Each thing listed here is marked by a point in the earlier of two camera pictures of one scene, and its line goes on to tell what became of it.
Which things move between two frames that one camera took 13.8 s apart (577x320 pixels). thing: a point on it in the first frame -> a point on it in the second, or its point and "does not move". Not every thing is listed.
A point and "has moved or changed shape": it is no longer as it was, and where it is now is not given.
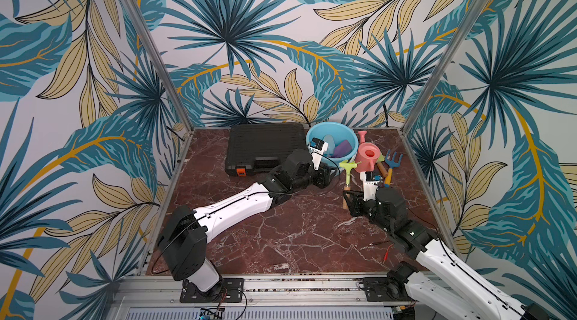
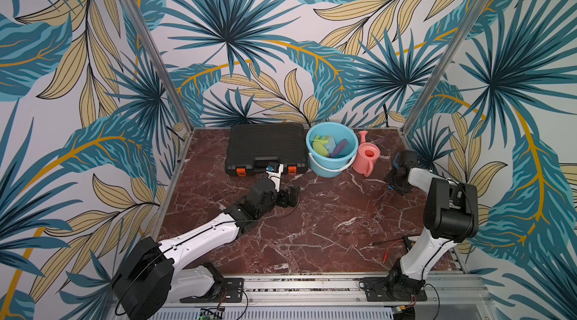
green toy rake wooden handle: x=348 y=165 has moved or changed shape
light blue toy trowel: x=330 y=140 does not move
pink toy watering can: x=367 y=155 does not move
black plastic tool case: x=257 y=149 does not move
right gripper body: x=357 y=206 -> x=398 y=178
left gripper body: x=319 y=177 -> x=282 y=200
